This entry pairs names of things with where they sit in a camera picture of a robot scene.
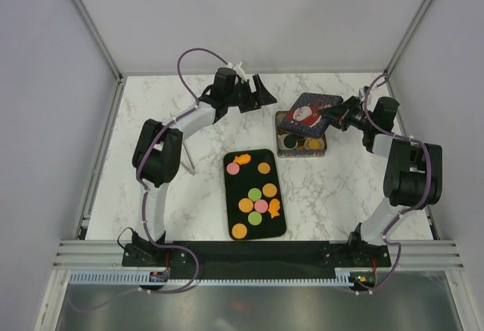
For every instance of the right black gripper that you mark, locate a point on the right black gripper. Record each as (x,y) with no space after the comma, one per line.
(341,112)

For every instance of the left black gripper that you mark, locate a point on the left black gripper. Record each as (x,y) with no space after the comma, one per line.
(253,102)

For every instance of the cookie tin box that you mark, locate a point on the cookie tin box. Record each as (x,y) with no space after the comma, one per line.
(301,151)

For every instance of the gold tin lid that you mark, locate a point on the gold tin lid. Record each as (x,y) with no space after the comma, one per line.
(304,117)

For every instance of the orange flower cookie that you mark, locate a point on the orange flower cookie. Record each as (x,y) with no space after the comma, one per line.
(313,144)

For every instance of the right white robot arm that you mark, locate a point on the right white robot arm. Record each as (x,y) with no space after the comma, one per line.
(413,174)

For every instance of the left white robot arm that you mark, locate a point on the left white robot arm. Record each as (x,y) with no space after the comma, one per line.
(157,155)

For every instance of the orange fish cookie top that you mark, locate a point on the orange fish cookie top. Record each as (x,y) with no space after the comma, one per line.
(242,159)

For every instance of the orange fish cookie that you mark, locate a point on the orange fish cookie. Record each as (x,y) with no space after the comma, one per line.
(274,208)
(242,159)

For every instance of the orange round cookie top right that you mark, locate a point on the orange round cookie top right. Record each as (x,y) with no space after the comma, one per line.
(264,168)

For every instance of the orange round cookie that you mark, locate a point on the orange round cookie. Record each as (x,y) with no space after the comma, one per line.
(264,168)
(239,231)
(269,190)
(246,205)

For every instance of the pink round cookie top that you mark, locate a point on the pink round cookie top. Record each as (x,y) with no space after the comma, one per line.
(232,168)

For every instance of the pink round cookie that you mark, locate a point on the pink round cookie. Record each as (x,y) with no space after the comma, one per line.
(232,168)
(261,206)

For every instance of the green round cookie upper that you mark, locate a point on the green round cookie upper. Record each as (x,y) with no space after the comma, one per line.
(254,194)

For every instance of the green round cookie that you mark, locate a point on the green round cookie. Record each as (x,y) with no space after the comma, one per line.
(254,194)
(254,218)

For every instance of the orange fish cookie lower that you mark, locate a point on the orange fish cookie lower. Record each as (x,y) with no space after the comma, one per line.
(274,208)

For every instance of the pink round cookie lower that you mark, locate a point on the pink round cookie lower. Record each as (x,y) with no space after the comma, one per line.
(261,206)

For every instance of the orange round cookie left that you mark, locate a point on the orange round cookie left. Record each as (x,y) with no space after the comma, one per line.
(246,205)

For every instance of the black cookie tray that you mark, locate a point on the black cookie tray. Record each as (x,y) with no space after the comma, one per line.
(238,186)

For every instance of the green round cookie lower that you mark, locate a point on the green round cookie lower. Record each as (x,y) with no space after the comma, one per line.
(254,218)

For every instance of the orange round cookie bottom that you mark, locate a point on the orange round cookie bottom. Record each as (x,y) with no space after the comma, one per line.
(239,231)

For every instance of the right aluminium frame post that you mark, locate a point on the right aluminium frame post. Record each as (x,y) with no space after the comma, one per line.
(409,32)

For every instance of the aluminium frame post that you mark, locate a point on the aluminium frame post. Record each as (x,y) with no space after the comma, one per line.
(81,9)
(409,32)

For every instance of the white slotted cable duct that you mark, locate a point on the white slotted cable duct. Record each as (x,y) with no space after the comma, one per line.
(149,278)

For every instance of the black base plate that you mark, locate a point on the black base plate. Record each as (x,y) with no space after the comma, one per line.
(252,259)

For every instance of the left aluminium frame post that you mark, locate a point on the left aluminium frame post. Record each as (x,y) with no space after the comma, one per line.
(81,9)

